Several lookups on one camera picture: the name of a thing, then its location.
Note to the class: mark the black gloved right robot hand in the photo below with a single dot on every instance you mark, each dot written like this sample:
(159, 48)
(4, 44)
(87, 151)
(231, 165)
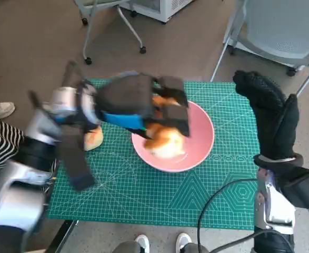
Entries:
(272, 118)

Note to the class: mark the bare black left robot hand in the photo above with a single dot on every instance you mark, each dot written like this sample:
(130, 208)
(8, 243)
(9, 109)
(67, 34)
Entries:
(128, 97)

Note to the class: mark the round pale bread roll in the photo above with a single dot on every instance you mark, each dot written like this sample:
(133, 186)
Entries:
(93, 139)

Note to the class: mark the braided golden bread loaf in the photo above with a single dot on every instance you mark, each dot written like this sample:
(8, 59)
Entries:
(164, 142)

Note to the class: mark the pink bowl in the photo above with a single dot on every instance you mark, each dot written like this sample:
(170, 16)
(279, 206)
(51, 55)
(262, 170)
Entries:
(196, 142)

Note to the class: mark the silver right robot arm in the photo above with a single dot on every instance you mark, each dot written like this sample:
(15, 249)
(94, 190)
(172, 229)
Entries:
(275, 208)

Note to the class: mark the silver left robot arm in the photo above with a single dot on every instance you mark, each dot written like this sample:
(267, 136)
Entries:
(9, 205)

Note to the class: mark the grey perforated seat chair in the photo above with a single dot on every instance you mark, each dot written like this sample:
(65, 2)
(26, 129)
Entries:
(280, 31)

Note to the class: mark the white cabinet appliance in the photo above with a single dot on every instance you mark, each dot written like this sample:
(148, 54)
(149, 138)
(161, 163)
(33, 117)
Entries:
(163, 10)

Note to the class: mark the green cutting mat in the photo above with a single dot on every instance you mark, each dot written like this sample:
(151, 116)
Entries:
(143, 197)

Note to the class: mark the white shoe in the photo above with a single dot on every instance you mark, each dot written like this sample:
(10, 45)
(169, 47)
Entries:
(183, 241)
(143, 242)

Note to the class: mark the grey leg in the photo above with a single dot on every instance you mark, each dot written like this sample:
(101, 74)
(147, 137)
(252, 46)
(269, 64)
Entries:
(193, 249)
(126, 247)

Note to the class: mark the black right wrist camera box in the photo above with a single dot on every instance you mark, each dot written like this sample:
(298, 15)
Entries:
(301, 187)

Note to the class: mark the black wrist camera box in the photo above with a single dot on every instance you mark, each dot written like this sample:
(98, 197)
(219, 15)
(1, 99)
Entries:
(75, 163)
(301, 187)

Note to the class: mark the grey wheeled chair frame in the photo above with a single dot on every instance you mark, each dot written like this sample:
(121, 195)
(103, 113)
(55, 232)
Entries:
(88, 34)

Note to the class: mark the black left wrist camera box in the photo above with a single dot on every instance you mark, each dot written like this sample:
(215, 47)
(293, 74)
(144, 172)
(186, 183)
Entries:
(75, 163)

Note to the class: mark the dark metal table frame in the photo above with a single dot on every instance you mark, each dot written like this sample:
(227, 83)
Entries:
(62, 234)

